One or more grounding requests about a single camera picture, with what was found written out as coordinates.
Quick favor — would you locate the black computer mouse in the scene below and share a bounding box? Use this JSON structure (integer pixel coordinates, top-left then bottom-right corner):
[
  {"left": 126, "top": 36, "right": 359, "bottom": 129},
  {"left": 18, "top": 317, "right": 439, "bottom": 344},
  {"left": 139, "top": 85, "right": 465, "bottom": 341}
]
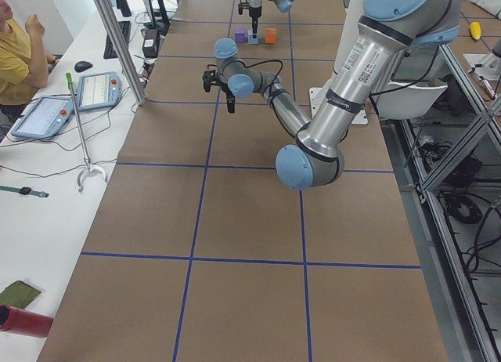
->
[{"left": 74, "top": 60, "right": 93, "bottom": 73}]

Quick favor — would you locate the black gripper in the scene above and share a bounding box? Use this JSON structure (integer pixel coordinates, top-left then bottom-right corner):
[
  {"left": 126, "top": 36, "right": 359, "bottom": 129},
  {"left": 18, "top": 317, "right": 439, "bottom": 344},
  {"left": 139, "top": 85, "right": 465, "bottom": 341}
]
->
[
  {"left": 220, "top": 83, "right": 235, "bottom": 114},
  {"left": 249, "top": 6, "right": 262, "bottom": 38}
]

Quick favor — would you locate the aluminium frame post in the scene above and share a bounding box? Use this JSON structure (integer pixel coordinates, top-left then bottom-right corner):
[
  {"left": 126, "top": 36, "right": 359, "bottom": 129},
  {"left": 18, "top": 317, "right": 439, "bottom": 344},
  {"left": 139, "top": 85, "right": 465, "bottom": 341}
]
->
[{"left": 93, "top": 0, "right": 146, "bottom": 106}]

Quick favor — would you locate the green band smartwatch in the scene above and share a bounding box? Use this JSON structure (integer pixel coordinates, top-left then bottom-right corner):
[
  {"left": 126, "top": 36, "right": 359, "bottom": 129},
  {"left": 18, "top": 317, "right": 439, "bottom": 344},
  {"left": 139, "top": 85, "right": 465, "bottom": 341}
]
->
[{"left": 0, "top": 185, "right": 49, "bottom": 198}]

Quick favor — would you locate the white pedestal column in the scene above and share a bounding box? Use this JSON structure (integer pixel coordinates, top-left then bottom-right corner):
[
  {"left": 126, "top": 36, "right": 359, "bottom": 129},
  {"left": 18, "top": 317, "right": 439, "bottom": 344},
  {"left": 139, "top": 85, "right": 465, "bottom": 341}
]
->
[{"left": 311, "top": 0, "right": 398, "bottom": 125}]

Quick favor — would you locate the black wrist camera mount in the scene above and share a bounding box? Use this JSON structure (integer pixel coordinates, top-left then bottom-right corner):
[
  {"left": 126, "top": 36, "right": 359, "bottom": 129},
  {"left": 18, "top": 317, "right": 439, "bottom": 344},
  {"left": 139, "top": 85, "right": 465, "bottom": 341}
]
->
[{"left": 238, "top": 0, "right": 250, "bottom": 16}]

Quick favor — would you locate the black power adapter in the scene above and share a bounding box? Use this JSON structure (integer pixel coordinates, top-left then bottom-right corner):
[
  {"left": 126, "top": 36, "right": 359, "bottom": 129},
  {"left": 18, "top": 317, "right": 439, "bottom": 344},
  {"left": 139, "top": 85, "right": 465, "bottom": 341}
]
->
[{"left": 142, "top": 29, "right": 160, "bottom": 58}]

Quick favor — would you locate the black keyboard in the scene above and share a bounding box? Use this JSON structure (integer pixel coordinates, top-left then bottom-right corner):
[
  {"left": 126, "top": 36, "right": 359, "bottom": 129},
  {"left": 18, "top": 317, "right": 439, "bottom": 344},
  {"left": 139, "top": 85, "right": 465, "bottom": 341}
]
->
[{"left": 103, "top": 20, "right": 132, "bottom": 60}]

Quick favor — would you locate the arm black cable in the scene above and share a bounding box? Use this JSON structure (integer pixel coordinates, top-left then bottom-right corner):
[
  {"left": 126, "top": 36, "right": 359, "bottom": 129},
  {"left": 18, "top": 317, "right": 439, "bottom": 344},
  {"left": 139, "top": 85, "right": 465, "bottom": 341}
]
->
[{"left": 242, "top": 59, "right": 284, "bottom": 103}]

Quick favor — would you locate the person in yellow shirt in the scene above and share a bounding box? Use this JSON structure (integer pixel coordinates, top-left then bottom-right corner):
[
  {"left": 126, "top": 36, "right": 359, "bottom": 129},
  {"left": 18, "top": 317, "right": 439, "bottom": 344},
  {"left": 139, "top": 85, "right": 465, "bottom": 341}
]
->
[{"left": 1, "top": 0, "right": 59, "bottom": 122}]

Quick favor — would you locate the metal reacher grabber tool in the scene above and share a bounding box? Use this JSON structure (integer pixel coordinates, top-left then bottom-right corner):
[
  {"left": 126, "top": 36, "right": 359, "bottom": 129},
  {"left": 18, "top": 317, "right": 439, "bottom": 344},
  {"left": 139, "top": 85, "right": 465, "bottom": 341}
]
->
[{"left": 66, "top": 72, "right": 107, "bottom": 193}]

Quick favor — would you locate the far blue teach pendant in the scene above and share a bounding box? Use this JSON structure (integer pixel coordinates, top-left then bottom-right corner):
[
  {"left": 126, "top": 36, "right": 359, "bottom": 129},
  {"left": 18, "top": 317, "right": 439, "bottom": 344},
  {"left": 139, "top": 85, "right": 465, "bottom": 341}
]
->
[{"left": 77, "top": 71, "right": 122, "bottom": 111}]

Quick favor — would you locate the blue teach pendant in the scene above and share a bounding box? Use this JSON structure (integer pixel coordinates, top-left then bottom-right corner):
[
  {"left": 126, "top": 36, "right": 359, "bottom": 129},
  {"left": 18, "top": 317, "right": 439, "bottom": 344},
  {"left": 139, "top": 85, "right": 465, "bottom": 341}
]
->
[
  {"left": 11, "top": 96, "right": 74, "bottom": 139},
  {"left": 77, "top": 71, "right": 122, "bottom": 111}
]

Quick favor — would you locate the light blue foam block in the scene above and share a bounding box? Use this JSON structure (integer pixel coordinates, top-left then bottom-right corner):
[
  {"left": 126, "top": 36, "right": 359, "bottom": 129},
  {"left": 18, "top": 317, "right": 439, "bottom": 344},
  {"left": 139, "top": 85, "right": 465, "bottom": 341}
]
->
[{"left": 247, "top": 30, "right": 259, "bottom": 45}]

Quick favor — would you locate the red cylinder bottle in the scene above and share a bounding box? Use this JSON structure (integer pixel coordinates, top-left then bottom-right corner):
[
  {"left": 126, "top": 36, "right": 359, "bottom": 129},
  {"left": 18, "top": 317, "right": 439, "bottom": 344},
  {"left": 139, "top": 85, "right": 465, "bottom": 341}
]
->
[{"left": 1, "top": 305, "right": 53, "bottom": 338}]

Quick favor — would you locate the orange foam block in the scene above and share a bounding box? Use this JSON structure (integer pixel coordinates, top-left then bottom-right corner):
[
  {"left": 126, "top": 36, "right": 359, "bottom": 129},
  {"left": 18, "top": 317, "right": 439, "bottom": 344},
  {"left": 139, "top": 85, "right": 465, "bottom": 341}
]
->
[{"left": 265, "top": 27, "right": 277, "bottom": 45}]

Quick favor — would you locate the near blue teach pendant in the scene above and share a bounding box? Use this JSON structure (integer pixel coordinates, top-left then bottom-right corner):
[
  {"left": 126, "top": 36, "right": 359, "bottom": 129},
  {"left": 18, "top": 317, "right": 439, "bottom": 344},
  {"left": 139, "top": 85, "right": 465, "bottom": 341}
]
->
[{"left": 11, "top": 96, "right": 74, "bottom": 139}]

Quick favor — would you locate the purple foam block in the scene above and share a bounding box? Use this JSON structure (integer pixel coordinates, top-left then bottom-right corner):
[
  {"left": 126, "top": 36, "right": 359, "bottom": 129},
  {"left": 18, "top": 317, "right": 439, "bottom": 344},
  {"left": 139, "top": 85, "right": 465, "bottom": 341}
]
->
[{"left": 234, "top": 27, "right": 247, "bottom": 43}]

